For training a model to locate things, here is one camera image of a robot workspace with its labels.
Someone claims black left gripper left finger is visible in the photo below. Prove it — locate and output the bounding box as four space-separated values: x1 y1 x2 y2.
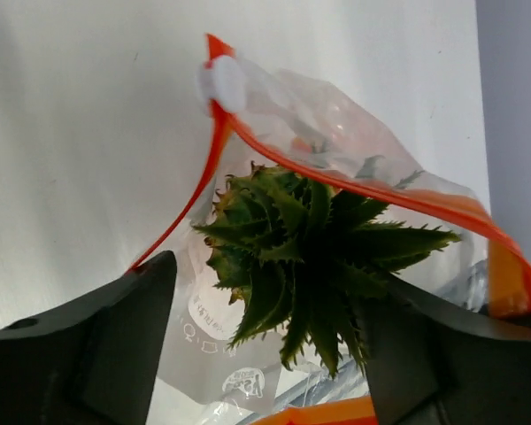
0 251 177 424

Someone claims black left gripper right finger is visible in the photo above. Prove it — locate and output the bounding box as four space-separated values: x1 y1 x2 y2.
361 278 531 424

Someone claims clear zip bag orange zipper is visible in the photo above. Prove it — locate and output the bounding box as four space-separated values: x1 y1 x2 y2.
127 33 531 425

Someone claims orange spiky pineapple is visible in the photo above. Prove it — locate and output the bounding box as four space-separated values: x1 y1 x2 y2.
196 164 459 375

